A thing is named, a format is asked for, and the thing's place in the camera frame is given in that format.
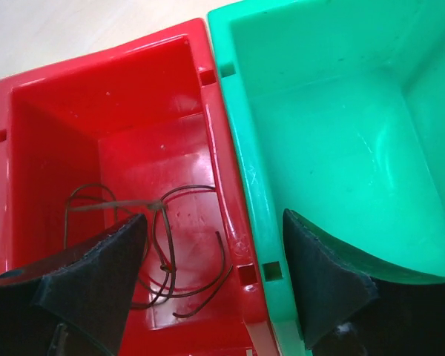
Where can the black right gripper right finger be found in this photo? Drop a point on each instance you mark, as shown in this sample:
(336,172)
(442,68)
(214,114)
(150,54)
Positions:
(350,302)

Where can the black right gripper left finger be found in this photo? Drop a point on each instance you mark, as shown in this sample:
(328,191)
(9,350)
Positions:
(77,301)

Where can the red plastic bin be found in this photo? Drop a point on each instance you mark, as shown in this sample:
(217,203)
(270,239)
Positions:
(143,120)

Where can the far green plastic bin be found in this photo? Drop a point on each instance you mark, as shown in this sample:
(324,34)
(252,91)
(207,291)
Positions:
(337,110)

